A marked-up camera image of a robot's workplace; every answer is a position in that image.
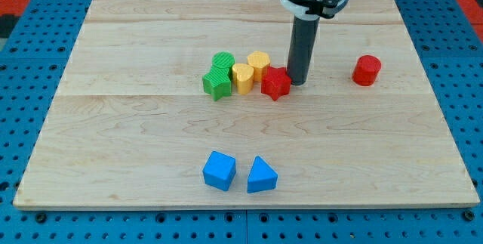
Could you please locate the green star block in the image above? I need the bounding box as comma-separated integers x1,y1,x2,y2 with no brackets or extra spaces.
202,66,232,101

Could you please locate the red star block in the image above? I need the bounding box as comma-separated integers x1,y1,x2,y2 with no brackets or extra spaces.
261,66,291,101

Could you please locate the yellow heart block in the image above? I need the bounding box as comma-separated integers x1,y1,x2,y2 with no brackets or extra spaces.
232,63,254,95

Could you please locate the green cylinder block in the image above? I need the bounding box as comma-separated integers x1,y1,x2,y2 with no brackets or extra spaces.
211,51,235,79

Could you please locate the yellow hexagon block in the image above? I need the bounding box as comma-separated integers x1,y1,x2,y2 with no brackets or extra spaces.
247,51,271,82

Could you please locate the blue cube block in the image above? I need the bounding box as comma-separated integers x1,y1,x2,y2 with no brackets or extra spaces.
202,151,236,191

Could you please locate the blue triangle block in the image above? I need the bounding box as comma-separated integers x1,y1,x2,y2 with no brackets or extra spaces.
247,156,278,193

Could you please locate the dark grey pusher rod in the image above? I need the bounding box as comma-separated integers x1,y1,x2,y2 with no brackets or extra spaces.
286,17,319,85

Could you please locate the red cylinder block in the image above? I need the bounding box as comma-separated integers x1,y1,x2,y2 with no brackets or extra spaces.
352,55,382,86

